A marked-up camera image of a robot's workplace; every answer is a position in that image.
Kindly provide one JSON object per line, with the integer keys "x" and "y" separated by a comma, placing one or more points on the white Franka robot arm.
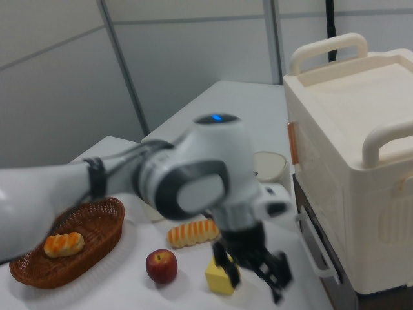
{"x": 193, "y": 181}

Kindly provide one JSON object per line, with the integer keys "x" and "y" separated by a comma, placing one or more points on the orange cooler latch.
{"x": 293, "y": 142}

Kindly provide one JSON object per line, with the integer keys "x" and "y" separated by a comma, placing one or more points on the dark brown cabinet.
{"x": 338, "y": 284}

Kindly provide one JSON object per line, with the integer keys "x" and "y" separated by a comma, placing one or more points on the yellow foam block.
{"x": 216, "y": 281}

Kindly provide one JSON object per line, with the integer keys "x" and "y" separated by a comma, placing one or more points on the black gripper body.
{"x": 245, "y": 245}

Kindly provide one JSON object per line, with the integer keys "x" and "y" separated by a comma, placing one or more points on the short orange striped bread roll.
{"x": 64, "y": 244}

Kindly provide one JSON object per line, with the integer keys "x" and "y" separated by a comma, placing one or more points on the red apple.
{"x": 161, "y": 266}

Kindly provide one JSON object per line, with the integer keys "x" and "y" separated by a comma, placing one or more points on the long orange striped bread roll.
{"x": 190, "y": 234}

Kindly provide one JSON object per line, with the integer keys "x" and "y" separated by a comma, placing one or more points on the small cream lidded trash can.
{"x": 271, "y": 164}

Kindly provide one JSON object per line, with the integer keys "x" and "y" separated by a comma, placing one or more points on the large cream cooler box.
{"x": 348, "y": 145}

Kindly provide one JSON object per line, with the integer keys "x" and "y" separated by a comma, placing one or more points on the black pole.
{"x": 331, "y": 29}

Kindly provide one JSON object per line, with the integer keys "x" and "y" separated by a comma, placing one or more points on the brown oval wicker basket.
{"x": 96, "y": 226}

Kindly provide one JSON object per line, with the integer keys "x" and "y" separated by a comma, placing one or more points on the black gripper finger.
{"x": 277, "y": 274}
{"x": 230, "y": 268}

